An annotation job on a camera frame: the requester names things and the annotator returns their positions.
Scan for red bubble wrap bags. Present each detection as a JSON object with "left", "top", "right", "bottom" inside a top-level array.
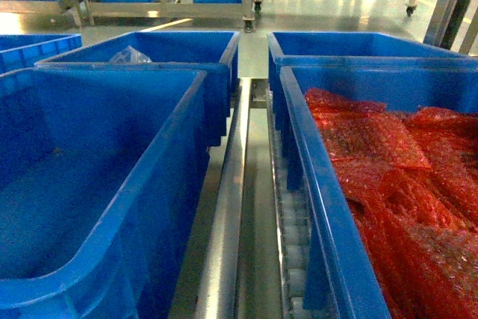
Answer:
[{"left": 305, "top": 88, "right": 477, "bottom": 318}]

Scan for steel roller rail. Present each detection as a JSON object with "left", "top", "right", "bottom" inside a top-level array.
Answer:
[{"left": 170, "top": 78, "right": 311, "bottom": 318}]

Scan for blue bin far left edge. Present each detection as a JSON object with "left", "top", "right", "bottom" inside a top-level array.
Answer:
[{"left": 1, "top": 34, "right": 82, "bottom": 74}]

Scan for blue bin rear right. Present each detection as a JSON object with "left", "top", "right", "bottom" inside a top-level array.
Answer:
[{"left": 267, "top": 31, "right": 477, "bottom": 120}]

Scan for blue bin rear left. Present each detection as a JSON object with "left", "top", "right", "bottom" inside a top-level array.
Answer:
[{"left": 35, "top": 31, "right": 240, "bottom": 146}]

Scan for large blue bin near right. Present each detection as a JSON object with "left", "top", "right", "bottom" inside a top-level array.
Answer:
[{"left": 274, "top": 66, "right": 477, "bottom": 318}]

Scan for clear plastic bag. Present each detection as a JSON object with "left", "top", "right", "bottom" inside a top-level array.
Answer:
[{"left": 109, "top": 46, "right": 152, "bottom": 64}]

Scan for large blue bin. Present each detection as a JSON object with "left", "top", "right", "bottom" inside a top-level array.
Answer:
[
  {"left": 1, "top": 69, "right": 209, "bottom": 318},
  {"left": 274, "top": 66, "right": 477, "bottom": 318}
]

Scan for steel shelf rack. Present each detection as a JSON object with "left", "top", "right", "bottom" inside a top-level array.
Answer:
[{"left": 1, "top": 0, "right": 261, "bottom": 32}]

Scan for large blue bin near left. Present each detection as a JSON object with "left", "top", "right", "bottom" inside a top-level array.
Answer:
[{"left": 1, "top": 69, "right": 209, "bottom": 318}]

